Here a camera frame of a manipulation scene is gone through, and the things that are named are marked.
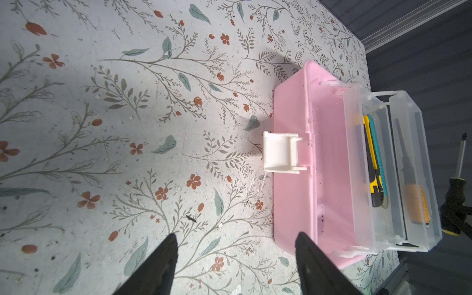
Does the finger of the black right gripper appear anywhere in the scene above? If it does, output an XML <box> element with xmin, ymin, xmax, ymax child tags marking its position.
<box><xmin>440</xmin><ymin>204</ymin><xmax>472</xmax><ymax>239</ymax></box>

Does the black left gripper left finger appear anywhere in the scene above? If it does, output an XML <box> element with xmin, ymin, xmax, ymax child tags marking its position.
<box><xmin>114</xmin><ymin>233</ymin><xmax>178</xmax><ymax>295</ymax></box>

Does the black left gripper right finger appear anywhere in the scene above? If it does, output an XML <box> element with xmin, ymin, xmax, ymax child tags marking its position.
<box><xmin>295</xmin><ymin>232</ymin><xmax>361</xmax><ymax>295</ymax></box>

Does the black yellow screwdriver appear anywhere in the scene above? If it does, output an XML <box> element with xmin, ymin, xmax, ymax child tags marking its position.
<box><xmin>439</xmin><ymin>132</ymin><xmax>468</xmax><ymax>237</ymax></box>

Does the yellow handled small screwdriver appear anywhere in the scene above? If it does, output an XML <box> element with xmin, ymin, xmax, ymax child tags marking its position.
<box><xmin>395</xmin><ymin>119</ymin><xmax>430</xmax><ymax>226</ymax></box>

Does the black yellow utility knife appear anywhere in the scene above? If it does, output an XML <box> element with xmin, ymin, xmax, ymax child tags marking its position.
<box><xmin>363</xmin><ymin>115</ymin><xmax>385</xmax><ymax>208</ymax></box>

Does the pink plastic tool box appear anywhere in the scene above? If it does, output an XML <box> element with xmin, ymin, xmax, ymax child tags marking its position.
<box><xmin>263</xmin><ymin>61</ymin><xmax>443</xmax><ymax>269</ymax></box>

